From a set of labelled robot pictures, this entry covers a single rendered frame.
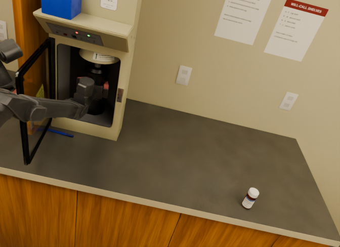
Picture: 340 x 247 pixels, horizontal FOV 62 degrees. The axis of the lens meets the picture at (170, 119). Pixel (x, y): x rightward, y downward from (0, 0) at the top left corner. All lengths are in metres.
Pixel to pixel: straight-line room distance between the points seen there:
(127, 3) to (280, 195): 1.06
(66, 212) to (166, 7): 1.09
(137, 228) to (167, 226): 0.14
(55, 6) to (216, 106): 1.06
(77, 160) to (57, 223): 0.36
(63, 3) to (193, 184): 0.87
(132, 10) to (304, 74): 1.03
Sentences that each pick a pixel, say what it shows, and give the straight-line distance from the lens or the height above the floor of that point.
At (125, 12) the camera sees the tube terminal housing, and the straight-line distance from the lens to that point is 1.10.
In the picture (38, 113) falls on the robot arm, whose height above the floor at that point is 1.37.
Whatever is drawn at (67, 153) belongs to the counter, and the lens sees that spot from 1.32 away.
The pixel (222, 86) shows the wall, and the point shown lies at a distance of 1.66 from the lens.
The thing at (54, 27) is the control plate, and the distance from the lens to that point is 1.12.
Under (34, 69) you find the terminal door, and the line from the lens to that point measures 1.09.
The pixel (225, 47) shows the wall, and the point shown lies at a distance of 1.57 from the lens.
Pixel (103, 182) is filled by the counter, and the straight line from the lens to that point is 1.20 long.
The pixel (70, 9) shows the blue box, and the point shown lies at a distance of 1.04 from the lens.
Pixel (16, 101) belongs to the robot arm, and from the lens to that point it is 0.74.
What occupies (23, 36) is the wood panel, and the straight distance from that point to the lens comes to 1.17.
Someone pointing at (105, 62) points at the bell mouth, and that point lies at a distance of 1.22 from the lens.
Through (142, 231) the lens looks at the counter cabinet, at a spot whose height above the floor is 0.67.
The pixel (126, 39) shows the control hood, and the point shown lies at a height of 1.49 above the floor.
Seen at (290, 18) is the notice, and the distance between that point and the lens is 1.58.
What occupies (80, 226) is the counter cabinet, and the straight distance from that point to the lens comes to 1.48.
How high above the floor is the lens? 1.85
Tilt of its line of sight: 35 degrees down
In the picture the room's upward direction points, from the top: 16 degrees clockwise
